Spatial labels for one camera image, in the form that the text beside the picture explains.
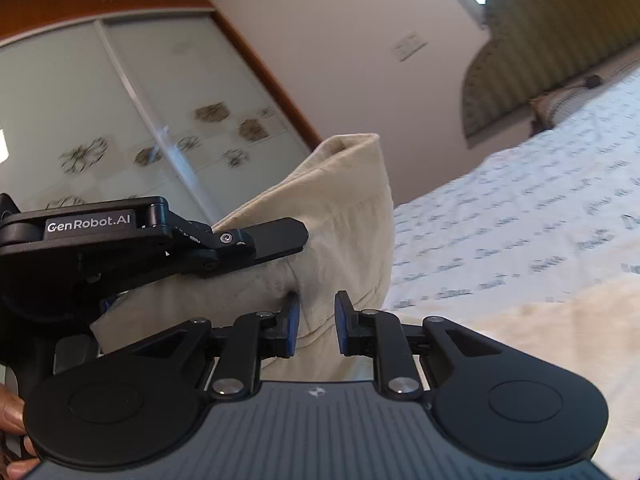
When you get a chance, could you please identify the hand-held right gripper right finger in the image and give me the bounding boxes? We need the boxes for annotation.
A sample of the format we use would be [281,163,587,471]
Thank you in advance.
[334,290,503,402]

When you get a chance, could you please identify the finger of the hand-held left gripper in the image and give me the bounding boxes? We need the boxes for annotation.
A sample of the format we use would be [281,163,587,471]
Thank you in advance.
[169,209,309,267]

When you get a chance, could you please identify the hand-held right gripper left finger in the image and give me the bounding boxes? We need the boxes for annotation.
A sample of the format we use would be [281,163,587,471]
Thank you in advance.
[127,291,302,402]

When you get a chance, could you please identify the cream pants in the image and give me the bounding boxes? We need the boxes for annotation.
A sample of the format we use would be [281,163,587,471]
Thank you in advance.
[90,132,396,386]

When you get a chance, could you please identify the person's left hand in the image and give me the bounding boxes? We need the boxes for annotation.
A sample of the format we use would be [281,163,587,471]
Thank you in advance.
[0,383,40,480]

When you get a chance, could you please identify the cream jacquard blanket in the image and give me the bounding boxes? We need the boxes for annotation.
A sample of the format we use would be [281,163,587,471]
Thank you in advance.
[465,274,640,480]

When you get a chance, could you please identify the striped pillow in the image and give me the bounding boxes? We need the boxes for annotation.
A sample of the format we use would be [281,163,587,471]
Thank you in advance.
[529,85,603,135]

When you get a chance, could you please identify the green padded headboard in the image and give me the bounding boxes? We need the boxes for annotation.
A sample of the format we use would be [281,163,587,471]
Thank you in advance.
[462,0,640,149]

